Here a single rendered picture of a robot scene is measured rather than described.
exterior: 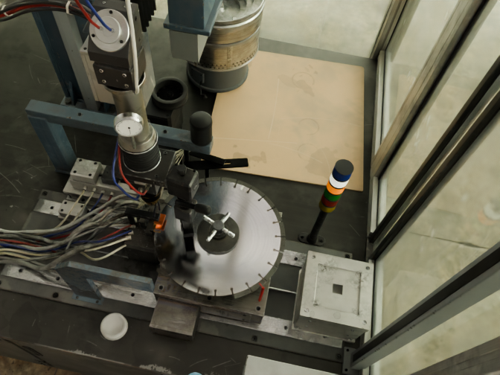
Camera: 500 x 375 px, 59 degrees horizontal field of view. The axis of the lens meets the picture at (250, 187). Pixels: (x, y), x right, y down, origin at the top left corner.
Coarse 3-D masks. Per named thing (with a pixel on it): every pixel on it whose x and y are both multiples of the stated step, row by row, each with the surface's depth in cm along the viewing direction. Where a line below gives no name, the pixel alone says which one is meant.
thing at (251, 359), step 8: (248, 360) 106; (256, 360) 106; (264, 360) 106; (272, 360) 106; (248, 368) 105; (256, 368) 105; (264, 368) 105; (272, 368) 105; (280, 368) 106; (288, 368) 106; (296, 368) 106; (304, 368) 106
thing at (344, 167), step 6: (336, 162) 106; (342, 162) 106; (348, 162) 106; (336, 168) 105; (342, 168) 105; (348, 168) 105; (336, 174) 106; (342, 174) 104; (348, 174) 104; (342, 180) 106
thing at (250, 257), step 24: (216, 192) 123; (240, 192) 124; (168, 216) 118; (240, 216) 120; (264, 216) 121; (168, 240) 115; (192, 240) 115; (240, 240) 116; (264, 240) 117; (168, 264) 111; (192, 264) 112; (216, 264) 112; (240, 264) 113; (264, 264) 113; (192, 288) 109; (216, 288) 109; (240, 288) 110
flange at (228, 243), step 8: (208, 216) 118; (216, 216) 118; (200, 224) 117; (208, 224) 117; (224, 224) 116; (232, 224) 117; (200, 232) 116; (208, 232) 116; (232, 232) 116; (200, 240) 114; (216, 240) 114; (224, 240) 115; (232, 240) 115; (208, 248) 114; (216, 248) 114; (224, 248) 114; (232, 248) 115
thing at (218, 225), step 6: (204, 216) 114; (228, 216) 115; (210, 222) 113; (216, 222) 112; (222, 222) 113; (216, 228) 112; (222, 228) 112; (210, 234) 111; (228, 234) 112; (234, 234) 112
